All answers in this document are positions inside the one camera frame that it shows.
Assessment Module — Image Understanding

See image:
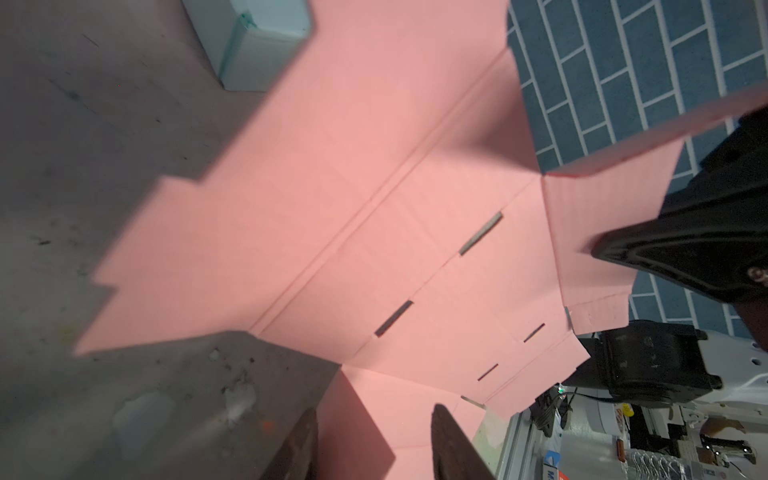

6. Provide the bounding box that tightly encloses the light blue paper box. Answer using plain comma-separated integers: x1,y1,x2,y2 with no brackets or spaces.
182,0,313,92

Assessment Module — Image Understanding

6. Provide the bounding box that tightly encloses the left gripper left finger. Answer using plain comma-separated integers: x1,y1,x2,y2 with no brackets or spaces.
260,408,319,480

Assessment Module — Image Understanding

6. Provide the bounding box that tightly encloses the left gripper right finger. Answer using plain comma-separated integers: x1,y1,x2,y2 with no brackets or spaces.
430,404,495,480

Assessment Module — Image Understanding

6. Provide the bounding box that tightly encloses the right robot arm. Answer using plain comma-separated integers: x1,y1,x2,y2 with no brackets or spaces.
566,109,767,408

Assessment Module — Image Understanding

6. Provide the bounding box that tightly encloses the pink paper box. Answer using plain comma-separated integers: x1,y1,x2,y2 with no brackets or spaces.
74,1,767,479

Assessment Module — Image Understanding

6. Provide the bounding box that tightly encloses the aluminium mounting rail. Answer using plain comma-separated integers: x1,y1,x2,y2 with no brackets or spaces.
495,383,601,480

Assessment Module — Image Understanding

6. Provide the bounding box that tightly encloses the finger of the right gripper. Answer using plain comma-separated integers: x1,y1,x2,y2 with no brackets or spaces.
592,109,767,304

